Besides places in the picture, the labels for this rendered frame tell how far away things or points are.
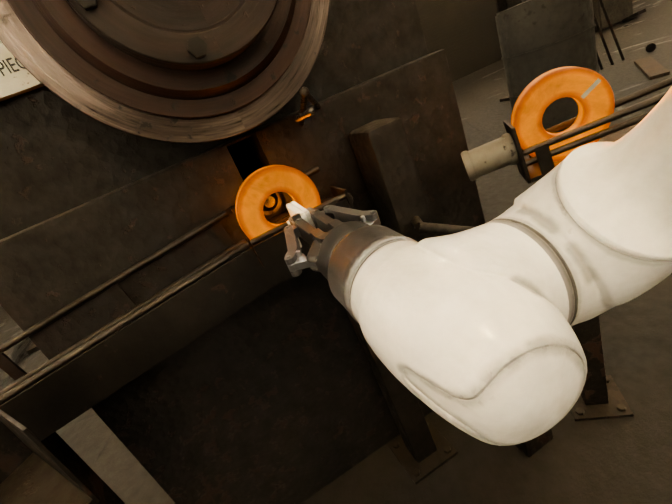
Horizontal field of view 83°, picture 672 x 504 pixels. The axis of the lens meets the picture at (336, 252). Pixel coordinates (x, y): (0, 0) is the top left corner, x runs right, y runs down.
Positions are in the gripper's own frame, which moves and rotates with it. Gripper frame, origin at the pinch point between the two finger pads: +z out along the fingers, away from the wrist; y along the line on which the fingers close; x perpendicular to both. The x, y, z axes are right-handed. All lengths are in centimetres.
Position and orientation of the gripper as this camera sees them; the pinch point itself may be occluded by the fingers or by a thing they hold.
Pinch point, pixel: (300, 216)
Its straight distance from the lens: 56.6
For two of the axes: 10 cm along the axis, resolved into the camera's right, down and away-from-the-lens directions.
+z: -4.0, -3.2, 8.6
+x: -3.2, -8.2, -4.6
